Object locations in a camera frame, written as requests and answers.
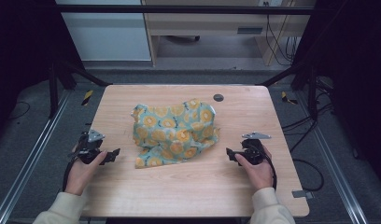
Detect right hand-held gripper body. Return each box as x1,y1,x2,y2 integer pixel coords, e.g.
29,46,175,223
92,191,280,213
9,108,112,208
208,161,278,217
237,131,273,166

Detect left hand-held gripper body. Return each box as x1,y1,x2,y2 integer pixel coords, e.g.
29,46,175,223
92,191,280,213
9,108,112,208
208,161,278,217
68,129,106,165

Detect teal cloth with orange print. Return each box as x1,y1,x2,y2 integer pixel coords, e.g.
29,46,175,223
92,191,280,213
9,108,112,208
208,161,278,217
130,98,220,170

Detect person's right hand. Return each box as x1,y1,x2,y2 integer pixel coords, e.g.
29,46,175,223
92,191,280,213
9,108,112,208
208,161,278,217
234,145,275,192

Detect person's left hand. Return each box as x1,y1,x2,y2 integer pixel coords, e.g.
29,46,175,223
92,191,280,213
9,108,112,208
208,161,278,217
64,150,108,197

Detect yellow black striped tape piece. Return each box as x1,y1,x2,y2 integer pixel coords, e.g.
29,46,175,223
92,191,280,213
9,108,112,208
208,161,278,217
280,91,299,105
81,90,94,106

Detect white cabinet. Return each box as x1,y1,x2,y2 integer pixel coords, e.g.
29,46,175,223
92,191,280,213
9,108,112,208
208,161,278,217
54,0,153,63

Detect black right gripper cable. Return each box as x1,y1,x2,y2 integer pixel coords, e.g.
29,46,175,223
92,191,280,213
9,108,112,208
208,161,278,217
257,148,278,190

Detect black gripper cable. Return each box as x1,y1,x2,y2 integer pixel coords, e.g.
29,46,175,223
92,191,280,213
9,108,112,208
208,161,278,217
61,157,78,192
257,148,278,190

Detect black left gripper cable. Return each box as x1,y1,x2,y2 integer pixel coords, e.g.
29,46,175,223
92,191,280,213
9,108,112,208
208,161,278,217
61,157,78,192

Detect black floor cables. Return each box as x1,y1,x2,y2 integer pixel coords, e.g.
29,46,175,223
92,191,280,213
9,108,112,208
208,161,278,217
280,77,336,192

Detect aluminium floor rail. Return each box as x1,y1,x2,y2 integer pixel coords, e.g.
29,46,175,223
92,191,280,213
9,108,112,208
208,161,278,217
0,90,72,224
295,90,370,224

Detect grey metal table bracket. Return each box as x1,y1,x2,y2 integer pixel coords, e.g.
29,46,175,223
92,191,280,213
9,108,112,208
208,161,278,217
291,189,314,200

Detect black metal frame stand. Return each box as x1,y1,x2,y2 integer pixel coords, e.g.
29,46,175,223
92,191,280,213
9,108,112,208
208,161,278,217
259,60,319,121
48,59,113,119

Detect black hanging cables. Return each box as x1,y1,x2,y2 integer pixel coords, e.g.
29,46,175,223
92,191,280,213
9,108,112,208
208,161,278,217
262,1,302,67

